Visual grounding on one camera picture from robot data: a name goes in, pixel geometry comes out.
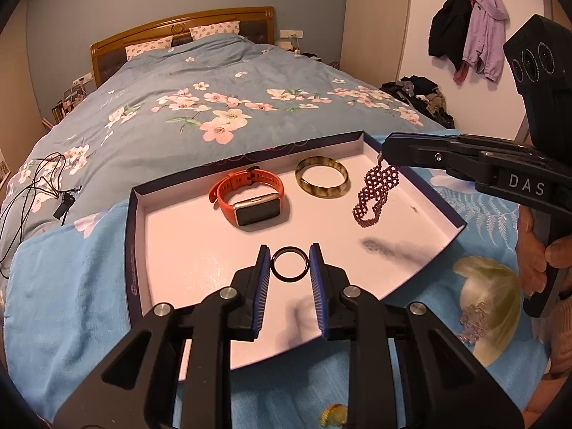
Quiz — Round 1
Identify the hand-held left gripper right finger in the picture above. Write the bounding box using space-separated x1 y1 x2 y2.
308 242 526 429

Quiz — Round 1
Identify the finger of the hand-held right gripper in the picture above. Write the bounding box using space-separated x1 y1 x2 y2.
382 132 482 182
447 134 544 164

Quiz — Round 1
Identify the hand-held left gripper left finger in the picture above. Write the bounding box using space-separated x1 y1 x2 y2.
53 245 273 429

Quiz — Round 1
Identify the thin dark ring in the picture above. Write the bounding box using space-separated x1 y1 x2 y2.
271 247 309 283

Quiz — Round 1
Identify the dark red beaded bracelet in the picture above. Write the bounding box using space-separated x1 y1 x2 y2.
353 163 401 230

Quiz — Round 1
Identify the white box lid tray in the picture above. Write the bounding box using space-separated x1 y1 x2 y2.
126 130 468 383

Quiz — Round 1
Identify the pale purple beaded bracelet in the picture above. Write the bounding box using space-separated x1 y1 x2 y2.
459 302 489 346

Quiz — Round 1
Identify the person's right hand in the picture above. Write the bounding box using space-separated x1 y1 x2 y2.
517 208 572 307

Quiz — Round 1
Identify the pile of clothes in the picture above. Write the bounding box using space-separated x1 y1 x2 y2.
380 76 455 128

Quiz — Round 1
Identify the orange smartwatch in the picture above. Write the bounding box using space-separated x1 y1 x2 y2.
208 166 291 228

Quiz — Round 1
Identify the amber bangle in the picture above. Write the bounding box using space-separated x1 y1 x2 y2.
295 156 350 198

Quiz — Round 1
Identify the purple jacket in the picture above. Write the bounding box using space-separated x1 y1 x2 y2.
462 0 509 82

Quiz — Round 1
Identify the black jacket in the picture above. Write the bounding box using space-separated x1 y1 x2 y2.
429 0 473 70

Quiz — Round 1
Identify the blue tulip blanket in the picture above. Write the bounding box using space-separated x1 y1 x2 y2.
0 134 555 429

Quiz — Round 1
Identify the blue floral duvet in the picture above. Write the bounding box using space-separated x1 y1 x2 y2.
0 33 448 278

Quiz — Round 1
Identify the dotted white pillow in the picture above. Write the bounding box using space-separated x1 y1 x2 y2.
125 36 174 61
189 21 242 40

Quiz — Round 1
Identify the group of cosmetics bottles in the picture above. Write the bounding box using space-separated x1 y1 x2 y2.
51 78 90 123

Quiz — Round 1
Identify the wooden headboard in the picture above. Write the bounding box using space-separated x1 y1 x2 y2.
90 6 275 90

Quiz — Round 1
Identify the black cable bundle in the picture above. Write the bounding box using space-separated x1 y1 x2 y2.
0 154 83 278

